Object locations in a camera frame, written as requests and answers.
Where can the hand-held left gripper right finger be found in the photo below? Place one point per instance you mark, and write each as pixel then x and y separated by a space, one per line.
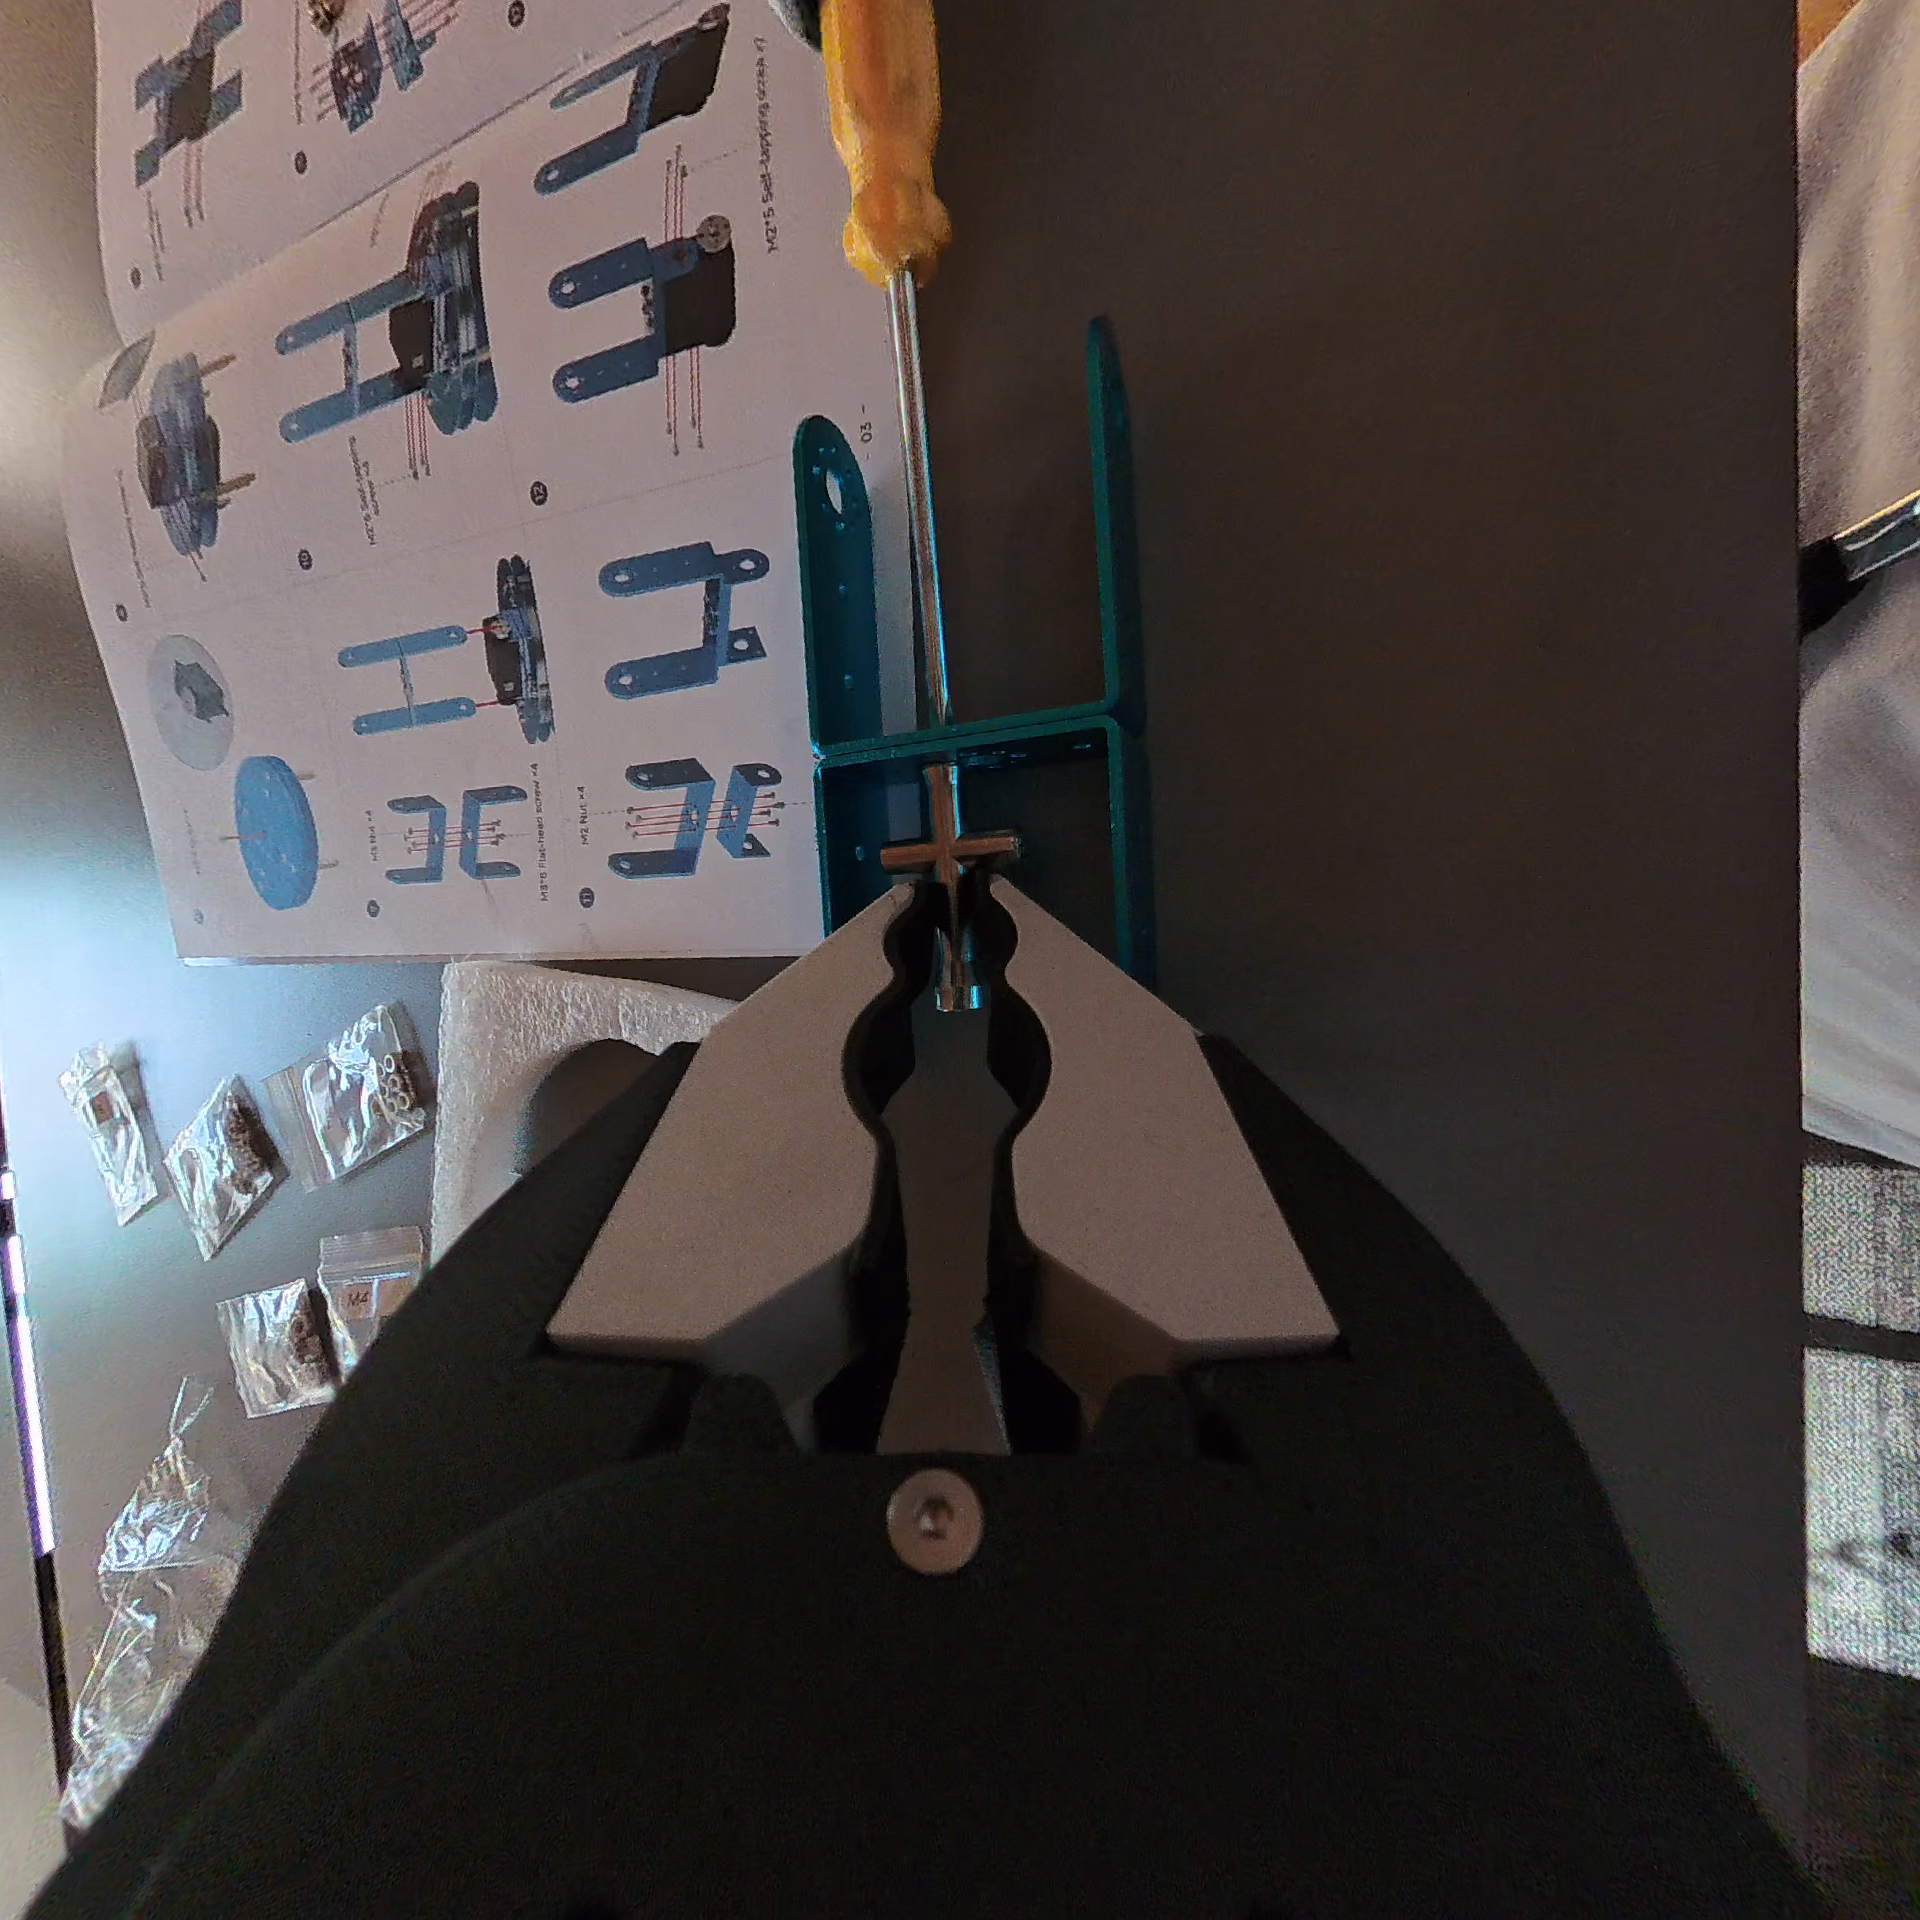
pixel 1169 1197

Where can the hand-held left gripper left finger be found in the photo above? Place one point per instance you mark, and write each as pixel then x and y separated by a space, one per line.
pixel 721 1197

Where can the silver cross wrench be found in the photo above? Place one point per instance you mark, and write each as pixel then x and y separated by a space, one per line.
pixel 947 850

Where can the grey desk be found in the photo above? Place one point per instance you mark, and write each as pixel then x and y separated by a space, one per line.
pixel 1423 601

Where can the pile of small screw bags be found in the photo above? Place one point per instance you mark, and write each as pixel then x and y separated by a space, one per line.
pixel 226 1170

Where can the crumpled clear plastic wrap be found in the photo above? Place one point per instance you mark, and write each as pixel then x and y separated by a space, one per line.
pixel 153 1573

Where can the person's white shirt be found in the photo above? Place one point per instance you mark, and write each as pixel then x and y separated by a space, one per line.
pixel 1861 900

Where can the printed instruction sheet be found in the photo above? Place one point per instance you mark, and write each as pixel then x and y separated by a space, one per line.
pixel 452 495

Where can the white foam frame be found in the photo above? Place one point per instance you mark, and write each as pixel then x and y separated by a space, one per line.
pixel 494 1006

